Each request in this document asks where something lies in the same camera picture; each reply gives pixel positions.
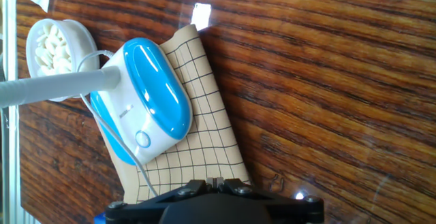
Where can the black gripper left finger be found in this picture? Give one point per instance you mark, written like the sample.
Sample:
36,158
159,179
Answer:
143,210

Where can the aluminium table edge rail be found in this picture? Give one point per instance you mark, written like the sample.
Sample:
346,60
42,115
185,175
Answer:
10,142

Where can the white bowl of white stones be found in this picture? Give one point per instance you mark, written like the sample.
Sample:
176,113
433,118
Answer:
54,50

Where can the blue and white desk lamp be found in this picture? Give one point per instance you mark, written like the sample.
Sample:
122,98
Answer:
156,88

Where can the blue tissue box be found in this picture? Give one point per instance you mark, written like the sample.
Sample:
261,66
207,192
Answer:
99,220

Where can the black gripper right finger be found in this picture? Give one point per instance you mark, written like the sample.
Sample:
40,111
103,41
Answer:
293,210

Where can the beige grid go board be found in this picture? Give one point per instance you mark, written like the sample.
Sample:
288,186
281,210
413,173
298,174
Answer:
211,142

